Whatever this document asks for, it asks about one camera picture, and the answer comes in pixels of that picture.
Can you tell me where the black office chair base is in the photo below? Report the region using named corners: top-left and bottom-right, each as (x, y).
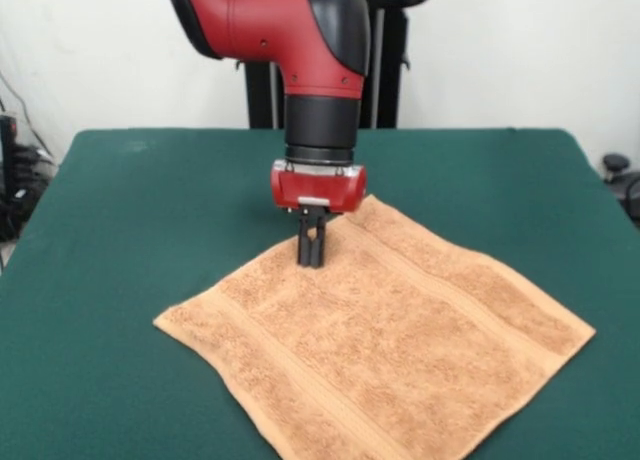
top-left (602, 152), bottom-right (640, 216)

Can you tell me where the black electronics box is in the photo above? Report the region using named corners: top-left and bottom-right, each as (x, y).
top-left (0, 113), bottom-right (20, 204)

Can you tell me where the dark green table cloth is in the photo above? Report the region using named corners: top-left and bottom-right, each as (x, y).
top-left (0, 127), bottom-right (640, 460)

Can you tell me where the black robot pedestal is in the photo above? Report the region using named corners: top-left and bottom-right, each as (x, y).
top-left (234, 0), bottom-right (434, 130)

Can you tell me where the orange terry towel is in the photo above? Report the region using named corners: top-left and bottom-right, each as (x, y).
top-left (152, 194), bottom-right (597, 460)

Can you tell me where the bundle of black cables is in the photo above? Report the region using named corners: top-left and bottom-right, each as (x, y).
top-left (0, 72), bottom-right (59, 242)

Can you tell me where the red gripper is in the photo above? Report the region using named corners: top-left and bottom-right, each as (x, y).
top-left (270, 159), bottom-right (369, 271)

